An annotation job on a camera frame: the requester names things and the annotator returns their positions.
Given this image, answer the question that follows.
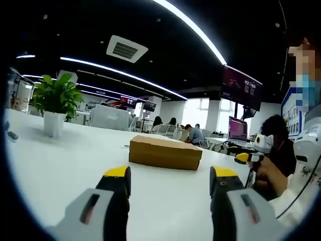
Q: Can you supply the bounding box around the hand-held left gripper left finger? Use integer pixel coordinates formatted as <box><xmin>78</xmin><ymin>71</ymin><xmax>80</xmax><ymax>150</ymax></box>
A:
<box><xmin>47</xmin><ymin>165</ymin><xmax>132</xmax><ymax>241</ymax></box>

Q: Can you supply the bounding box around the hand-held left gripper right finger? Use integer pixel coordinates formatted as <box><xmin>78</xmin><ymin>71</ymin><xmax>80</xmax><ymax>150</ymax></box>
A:
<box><xmin>209</xmin><ymin>165</ymin><xmax>285</xmax><ymax>241</ymax></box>

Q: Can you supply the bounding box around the brown cardboard shoe box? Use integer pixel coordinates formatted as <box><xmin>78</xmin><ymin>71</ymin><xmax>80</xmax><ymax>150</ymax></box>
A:
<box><xmin>128</xmin><ymin>135</ymin><xmax>204</xmax><ymax>171</ymax></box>

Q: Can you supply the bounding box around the person's right hand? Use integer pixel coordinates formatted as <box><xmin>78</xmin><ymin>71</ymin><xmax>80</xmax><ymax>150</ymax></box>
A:
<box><xmin>253</xmin><ymin>156</ymin><xmax>289</xmax><ymax>197</ymax></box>

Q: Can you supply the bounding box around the yellow black tool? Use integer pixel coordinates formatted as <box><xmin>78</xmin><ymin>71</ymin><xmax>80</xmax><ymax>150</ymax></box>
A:
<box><xmin>220</xmin><ymin>145</ymin><xmax>254</xmax><ymax>155</ymax></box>

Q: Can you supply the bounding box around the open laptop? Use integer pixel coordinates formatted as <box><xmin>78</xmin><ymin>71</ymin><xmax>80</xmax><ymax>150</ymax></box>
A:
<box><xmin>227</xmin><ymin>115</ymin><xmax>249</xmax><ymax>147</ymax></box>

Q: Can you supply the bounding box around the white chest-worn device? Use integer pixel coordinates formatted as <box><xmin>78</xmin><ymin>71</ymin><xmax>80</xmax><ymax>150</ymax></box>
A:
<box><xmin>292</xmin><ymin>104</ymin><xmax>321</xmax><ymax>189</ymax></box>

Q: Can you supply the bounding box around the large hanging dark screen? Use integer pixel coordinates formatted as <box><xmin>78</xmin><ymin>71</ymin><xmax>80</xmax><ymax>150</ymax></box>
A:
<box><xmin>220</xmin><ymin>64</ymin><xmax>264</xmax><ymax>111</ymax></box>

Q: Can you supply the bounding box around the white partition panel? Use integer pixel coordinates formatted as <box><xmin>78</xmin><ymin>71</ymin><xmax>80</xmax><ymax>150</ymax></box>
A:
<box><xmin>89</xmin><ymin>103</ymin><xmax>131</xmax><ymax>132</ymax></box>

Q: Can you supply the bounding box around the white office chair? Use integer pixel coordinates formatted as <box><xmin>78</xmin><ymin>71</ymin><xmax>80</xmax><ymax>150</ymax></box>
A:
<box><xmin>159</xmin><ymin>124</ymin><xmax>177</xmax><ymax>138</ymax></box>

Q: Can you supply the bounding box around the small hanging display screen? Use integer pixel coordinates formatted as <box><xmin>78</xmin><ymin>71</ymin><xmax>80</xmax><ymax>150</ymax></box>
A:
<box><xmin>119</xmin><ymin>95</ymin><xmax>138</xmax><ymax>109</ymax></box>
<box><xmin>143</xmin><ymin>100</ymin><xmax>157</xmax><ymax>112</ymax></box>

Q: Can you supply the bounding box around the green potted plant white pot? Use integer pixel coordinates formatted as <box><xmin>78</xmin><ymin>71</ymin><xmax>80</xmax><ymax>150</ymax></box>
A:
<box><xmin>29</xmin><ymin>73</ymin><xmax>85</xmax><ymax>138</ymax></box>

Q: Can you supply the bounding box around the small black white desk object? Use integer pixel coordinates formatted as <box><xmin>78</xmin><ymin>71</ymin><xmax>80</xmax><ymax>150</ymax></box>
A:
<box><xmin>7</xmin><ymin>130</ymin><xmax>19</xmax><ymax>143</ymax></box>

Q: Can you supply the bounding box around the long ceiling light strip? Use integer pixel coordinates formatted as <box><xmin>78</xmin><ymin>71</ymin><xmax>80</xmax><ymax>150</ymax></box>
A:
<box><xmin>152</xmin><ymin>0</ymin><xmax>228</xmax><ymax>65</ymax></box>
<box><xmin>59</xmin><ymin>56</ymin><xmax>188</xmax><ymax>100</ymax></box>

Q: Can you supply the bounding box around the white ceiling air vent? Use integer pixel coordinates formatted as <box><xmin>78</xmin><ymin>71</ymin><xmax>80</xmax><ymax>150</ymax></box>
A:
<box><xmin>106</xmin><ymin>35</ymin><xmax>149</xmax><ymax>64</ymax></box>

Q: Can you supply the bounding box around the blue white wall poster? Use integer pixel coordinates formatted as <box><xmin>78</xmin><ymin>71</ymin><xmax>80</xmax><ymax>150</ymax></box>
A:
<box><xmin>280</xmin><ymin>86</ymin><xmax>306</xmax><ymax>142</ymax></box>

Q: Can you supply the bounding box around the black cable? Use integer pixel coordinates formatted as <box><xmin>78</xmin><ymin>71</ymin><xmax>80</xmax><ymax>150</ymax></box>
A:
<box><xmin>275</xmin><ymin>154</ymin><xmax>321</xmax><ymax>219</ymax></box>

